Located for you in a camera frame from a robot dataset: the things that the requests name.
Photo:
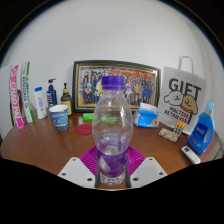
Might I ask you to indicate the blue printed paper cup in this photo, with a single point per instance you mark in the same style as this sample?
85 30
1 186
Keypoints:
59 118

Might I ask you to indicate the small orange-topped cube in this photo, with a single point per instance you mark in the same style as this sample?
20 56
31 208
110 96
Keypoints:
179 128

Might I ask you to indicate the white paper gift bag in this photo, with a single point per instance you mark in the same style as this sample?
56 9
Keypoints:
183 100

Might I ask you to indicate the blue detergent bottle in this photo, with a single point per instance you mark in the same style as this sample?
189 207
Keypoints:
201 133

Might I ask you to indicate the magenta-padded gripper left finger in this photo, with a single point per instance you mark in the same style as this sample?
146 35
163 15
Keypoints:
78 171

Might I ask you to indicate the dark yellow-labelled pump bottle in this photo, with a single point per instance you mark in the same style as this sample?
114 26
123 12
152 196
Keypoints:
66 101

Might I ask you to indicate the pink and white tube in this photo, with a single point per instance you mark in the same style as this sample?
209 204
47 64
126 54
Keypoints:
16 100

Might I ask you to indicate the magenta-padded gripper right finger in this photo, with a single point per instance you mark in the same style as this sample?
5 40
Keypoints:
146 171

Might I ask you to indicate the dark blue pump bottle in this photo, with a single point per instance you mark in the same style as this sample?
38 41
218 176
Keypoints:
51 96

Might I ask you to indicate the white remote control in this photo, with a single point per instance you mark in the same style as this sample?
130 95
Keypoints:
191 155

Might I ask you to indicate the white green-edged tube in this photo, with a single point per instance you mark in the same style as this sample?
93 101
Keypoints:
27 93

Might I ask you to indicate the blue tissue pack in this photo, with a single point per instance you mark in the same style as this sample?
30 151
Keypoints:
146 118

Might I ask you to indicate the white refrigerator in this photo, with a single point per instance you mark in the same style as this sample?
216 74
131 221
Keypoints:
5 100

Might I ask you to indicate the white bottle with blue cap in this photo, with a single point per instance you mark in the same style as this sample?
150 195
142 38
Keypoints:
40 105

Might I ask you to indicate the framed group photo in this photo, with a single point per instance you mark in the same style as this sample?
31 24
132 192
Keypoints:
86 86

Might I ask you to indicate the small green pack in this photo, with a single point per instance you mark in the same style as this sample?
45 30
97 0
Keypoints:
87 116

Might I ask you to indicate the small patterned box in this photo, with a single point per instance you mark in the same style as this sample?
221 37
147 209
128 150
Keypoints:
168 135

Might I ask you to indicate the clear purple-capped water bottle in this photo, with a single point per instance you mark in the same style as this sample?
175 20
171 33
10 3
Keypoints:
112 133

